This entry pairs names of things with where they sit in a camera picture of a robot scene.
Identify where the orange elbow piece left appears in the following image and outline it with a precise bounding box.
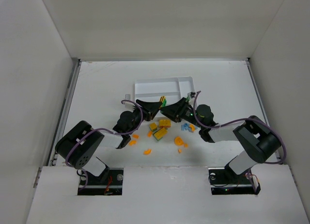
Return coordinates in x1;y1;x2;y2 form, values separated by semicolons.
128;140;137;146

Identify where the white divided sorting tray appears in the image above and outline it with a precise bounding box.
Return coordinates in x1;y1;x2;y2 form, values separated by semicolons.
134;76;195;105

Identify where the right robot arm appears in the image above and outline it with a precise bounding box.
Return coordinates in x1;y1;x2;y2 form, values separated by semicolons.
160;98;283;175

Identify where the yellow long duplo brick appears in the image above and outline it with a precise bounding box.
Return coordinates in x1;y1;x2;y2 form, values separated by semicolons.
153;128;168;141

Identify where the orange quarter-arch lego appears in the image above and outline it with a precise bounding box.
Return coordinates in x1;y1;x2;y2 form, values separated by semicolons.
189;124;196;133

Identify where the yellow square duplo brick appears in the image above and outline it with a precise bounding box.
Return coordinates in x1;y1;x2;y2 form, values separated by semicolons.
149;122;158;132

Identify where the light blue lego plate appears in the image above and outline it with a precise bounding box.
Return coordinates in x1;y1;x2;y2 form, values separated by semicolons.
181;123;188;131

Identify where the orange curved piece bottom-left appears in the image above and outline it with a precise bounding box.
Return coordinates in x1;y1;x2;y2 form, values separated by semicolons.
143;149;152;155

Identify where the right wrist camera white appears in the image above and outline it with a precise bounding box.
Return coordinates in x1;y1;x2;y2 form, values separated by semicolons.
187;92;196;100

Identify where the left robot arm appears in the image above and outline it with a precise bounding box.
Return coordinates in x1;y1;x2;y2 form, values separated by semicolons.
55;99;163;177

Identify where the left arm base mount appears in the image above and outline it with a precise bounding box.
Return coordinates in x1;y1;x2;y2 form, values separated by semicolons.
77;157;124;196

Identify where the green duplo plate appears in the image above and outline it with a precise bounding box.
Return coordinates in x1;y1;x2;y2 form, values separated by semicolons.
162;98;167;107

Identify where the orange half-round lego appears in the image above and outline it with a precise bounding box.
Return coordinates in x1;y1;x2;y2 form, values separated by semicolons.
174;136;184;146

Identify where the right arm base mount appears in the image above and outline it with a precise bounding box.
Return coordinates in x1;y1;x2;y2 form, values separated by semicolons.
208;167;261;195

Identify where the yellow curved duplo brick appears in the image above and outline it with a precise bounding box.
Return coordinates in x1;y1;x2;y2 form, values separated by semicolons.
159;119;171;129

